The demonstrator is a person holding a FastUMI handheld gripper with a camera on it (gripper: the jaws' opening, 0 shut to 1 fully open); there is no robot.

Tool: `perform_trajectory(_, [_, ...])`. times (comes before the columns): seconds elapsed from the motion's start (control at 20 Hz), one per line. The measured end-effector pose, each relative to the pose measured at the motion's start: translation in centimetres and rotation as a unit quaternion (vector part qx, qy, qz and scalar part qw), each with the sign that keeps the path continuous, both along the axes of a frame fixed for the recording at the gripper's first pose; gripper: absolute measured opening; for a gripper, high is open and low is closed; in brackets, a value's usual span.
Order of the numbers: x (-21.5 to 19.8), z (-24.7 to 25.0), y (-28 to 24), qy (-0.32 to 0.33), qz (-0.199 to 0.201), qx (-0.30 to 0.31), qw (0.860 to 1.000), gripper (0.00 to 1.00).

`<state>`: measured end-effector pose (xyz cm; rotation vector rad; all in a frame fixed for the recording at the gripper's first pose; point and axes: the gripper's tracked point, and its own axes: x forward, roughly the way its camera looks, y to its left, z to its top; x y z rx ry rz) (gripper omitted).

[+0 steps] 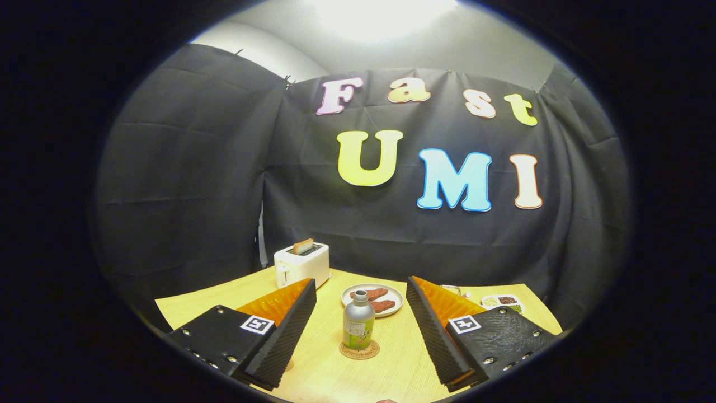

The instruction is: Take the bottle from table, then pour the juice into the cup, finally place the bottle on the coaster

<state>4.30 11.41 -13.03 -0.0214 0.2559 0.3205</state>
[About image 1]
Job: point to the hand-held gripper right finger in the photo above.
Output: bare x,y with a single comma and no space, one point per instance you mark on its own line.
433,330

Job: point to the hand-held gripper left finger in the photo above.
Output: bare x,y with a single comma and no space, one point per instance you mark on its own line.
291,330

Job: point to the round cork coaster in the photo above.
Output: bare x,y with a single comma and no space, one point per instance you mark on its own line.
349,353

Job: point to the silver bottle with green label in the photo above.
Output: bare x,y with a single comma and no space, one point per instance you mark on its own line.
358,322

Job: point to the white round plate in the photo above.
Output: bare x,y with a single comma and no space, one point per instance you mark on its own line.
398,296

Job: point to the light wooden table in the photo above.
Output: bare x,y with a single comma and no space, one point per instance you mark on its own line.
391,369

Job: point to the white toaster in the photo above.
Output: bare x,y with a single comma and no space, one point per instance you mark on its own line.
305,268

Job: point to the white divided dish with beans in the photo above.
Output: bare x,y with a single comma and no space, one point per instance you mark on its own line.
502,302

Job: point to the toast slice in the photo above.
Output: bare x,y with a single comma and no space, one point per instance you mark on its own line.
303,245

